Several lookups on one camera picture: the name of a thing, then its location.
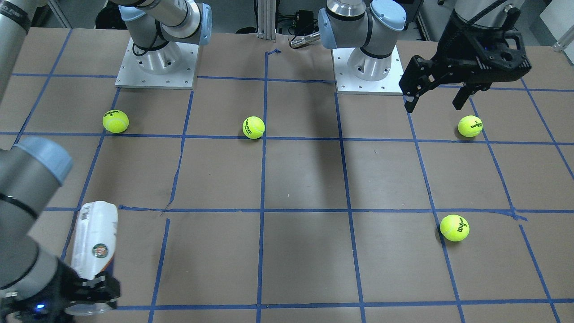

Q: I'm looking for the tennis ball far centre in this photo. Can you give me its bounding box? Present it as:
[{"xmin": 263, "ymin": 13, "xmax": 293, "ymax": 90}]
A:
[{"xmin": 439, "ymin": 214, "xmax": 470, "ymax": 243}]

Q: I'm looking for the white tennis ball can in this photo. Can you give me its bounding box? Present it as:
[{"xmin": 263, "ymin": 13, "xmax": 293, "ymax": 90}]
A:
[{"xmin": 65, "ymin": 201, "xmax": 117, "ymax": 316}]

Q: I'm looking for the tennis ball by near base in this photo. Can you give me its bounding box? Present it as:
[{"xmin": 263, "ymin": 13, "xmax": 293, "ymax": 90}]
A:
[{"xmin": 242, "ymin": 116, "xmax": 266, "ymax": 140}]

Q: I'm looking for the tennis ball middle row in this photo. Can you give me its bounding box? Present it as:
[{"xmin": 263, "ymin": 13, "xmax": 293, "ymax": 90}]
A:
[{"xmin": 102, "ymin": 109, "xmax": 129, "ymax": 134}]

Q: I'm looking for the tennis ball near foreground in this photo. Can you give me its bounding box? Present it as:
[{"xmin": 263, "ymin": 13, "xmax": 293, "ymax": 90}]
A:
[{"xmin": 457, "ymin": 116, "xmax": 483, "ymax": 138}]

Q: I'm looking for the aluminium frame post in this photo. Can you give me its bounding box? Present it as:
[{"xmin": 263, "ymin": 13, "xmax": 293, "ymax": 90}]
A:
[{"xmin": 255, "ymin": 0, "xmax": 277, "ymax": 42}]

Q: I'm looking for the silver flashlight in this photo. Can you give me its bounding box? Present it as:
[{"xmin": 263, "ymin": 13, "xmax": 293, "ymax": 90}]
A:
[{"xmin": 289, "ymin": 31, "xmax": 320, "ymax": 49}]

